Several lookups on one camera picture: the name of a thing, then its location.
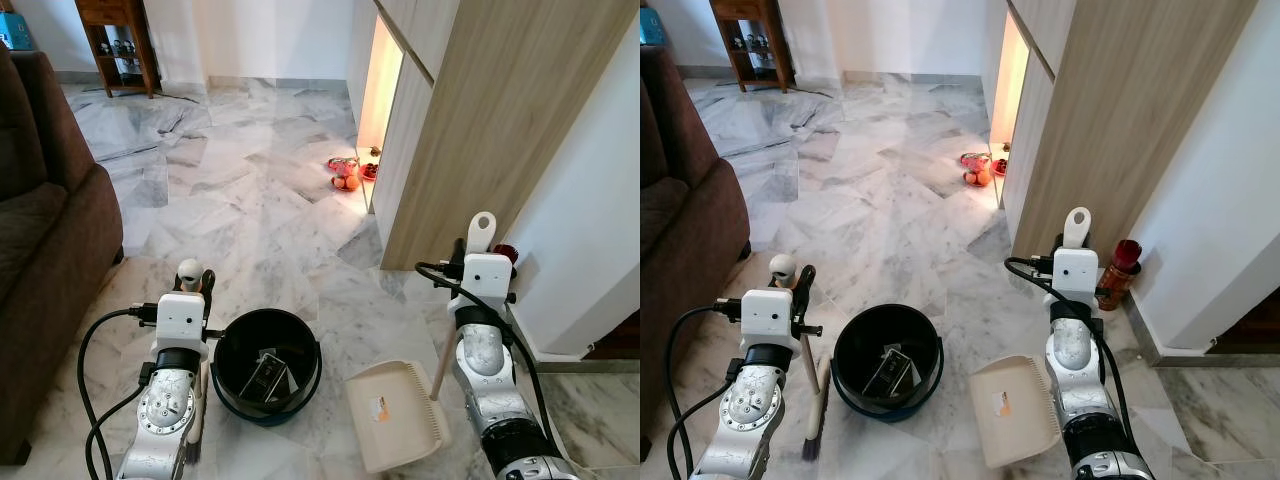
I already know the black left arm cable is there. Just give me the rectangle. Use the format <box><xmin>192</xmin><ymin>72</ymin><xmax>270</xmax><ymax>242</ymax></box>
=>
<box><xmin>76</xmin><ymin>306</ymin><xmax>161</xmax><ymax>480</ymax></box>
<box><xmin>664</xmin><ymin>303</ymin><xmax>747</xmax><ymax>480</ymax></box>

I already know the dark brown wooden panel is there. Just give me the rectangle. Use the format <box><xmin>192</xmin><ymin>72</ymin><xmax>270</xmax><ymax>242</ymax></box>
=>
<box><xmin>1208</xmin><ymin>298</ymin><xmax>1280</xmax><ymax>357</ymax></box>
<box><xmin>608</xmin><ymin>318</ymin><xmax>641</xmax><ymax>361</ymax></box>

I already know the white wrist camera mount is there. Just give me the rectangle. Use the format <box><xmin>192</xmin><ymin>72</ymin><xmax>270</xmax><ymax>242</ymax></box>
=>
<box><xmin>152</xmin><ymin>292</ymin><xmax>209</xmax><ymax>361</ymax></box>
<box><xmin>1051</xmin><ymin>247</ymin><xmax>1100</xmax><ymax>307</ymax></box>
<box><xmin>741</xmin><ymin>289</ymin><xmax>802</xmax><ymax>353</ymax></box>
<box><xmin>461</xmin><ymin>253</ymin><xmax>514</xmax><ymax>307</ymax></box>

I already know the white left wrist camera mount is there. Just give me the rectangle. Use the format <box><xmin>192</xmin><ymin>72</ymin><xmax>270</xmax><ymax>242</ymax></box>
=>
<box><xmin>152</xmin><ymin>292</ymin><xmax>209</xmax><ymax>361</ymax></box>
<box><xmin>741</xmin><ymin>289</ymin><xmax>802</xmax><ymax>353</ymax></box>

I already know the black and white packet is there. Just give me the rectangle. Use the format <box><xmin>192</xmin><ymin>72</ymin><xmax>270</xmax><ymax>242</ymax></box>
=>
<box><xmin>862</xmin><ymin>347</ymin><xmax>913</xmax><ymax>398</ymax></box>
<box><xmin>245</xmin><ymin>350</ymin><xmax>293</xmax><ymax>403</ymax></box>

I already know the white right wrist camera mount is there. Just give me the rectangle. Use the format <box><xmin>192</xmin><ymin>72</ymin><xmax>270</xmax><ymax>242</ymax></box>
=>
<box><xmin>461</xmin><ymin>253</ymin><xmax>514</xmax><ymax>307</ymax></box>
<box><xmin>1051</xmin><ymin>247</ymin><xmax>1100</xmax><ymax>307</ymax></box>

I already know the beige broom with dark bristles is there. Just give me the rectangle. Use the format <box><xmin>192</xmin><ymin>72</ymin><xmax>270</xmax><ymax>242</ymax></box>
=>
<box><xmin>177</xmin><ymin>258</ymin><xmax>213</xmax><ymax>468</ymax></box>
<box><xmin>770</xmin><ymin>253</ymin><xmax>831</xmax><ymax>463</ymax></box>

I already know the black round bucket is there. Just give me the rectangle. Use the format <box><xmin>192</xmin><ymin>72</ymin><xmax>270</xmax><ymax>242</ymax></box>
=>
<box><xmin>832</xmin><ymin>304</ymin><xmax>943</xmax><ymax>423</ymax></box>
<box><xmin>212</xmin><ymin>308</ymin><xmax>323</xmax><ymax>428</ymax></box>

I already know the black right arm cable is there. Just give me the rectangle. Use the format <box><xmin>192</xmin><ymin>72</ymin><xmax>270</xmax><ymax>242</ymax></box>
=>
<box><xmin>414</xmin><ymin>261</ymin><xmax>547</xmax><ymax>443</ymax></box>
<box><xmin>1004</xmin><ymin>256</ymin><xmax>1133</xmax><ymax>443</ymax></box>

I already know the light wood tall cabinet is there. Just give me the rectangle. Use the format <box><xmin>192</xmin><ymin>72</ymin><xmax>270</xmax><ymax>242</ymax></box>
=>
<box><xmin>980</xmin><ymin>0</ymin><xmax>1259</xmax><ymax>263</ymax></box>
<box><xmin>345</xmin><ymin>0</ymin><xmax>641</xmax><ymax>271</ymax></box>

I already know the dark brown fabric sofa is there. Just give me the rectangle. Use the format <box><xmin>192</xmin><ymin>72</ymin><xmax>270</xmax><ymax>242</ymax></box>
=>
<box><xmin>0</xmin><ymin>45</ymin><xmax>125</xmax><ymax>466</ymax></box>
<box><xmin>640</xmin><ymin>45</ymin><xmax>751</xmax><ymax>441</ymax></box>

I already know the beige plastic dustpan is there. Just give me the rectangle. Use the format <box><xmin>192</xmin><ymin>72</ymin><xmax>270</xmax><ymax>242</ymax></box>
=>
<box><xmin>968</xmin><ymin>207</ymin><xmax>1093</xmax><ymax>471</ymax></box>
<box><xmin>345</xmin><ymin>212</ymin><xmax>501</xmax><ymax>473</ymax></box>

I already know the brown wooden shelf stand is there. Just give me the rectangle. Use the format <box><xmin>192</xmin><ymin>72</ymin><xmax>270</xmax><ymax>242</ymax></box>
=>
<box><xmin>710</xmin><ymin>0</ymin><xmax>798</xmax><ymax>94</ymax></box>
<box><xmin>75</xmin><ymin>0</ymin><xmax>161</xmax><ymax>99</ymax></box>

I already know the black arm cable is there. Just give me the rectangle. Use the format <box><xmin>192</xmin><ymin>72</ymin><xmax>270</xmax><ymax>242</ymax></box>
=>
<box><xmin>76</xmin><ymin>306</ymin><xmax>161</xmax><ymax>480</ymax></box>
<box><xmin>1004</xmin><ymin>256</ymin><xmax>1133</xmax><ymax>443</ymax></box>
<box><xmin>414</xmin><ymin>261</ymin><xmax>547</xmax><ymax>443</ymax></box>
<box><xmin>664</xmin><ymin>303</ymin><xmax>747</xmax><ymax>480</ymax></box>

